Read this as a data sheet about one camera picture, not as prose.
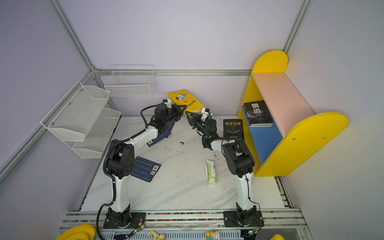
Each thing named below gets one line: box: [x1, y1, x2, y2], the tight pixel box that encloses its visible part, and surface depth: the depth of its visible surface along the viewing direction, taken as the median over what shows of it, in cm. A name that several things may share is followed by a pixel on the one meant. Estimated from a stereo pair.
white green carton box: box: [205, 160, 218, 184], surface depth 88 cm
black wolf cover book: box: [243, 100, 274, 128], surface depth 100 cm
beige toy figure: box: [147, 230, 166, 240], surface depth 70 cm
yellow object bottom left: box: [55, 224, 96, 240], surface depth 69 cm
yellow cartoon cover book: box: [167, 89, 205, 117], surface depth 95 cm
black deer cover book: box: [223, 119, 244, 140], surface depth 113 cm
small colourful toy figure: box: [205, 229, 221, 240], surface depth 69 cm
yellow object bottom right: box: [269, 234, 286, 240], surface depth 68 cm
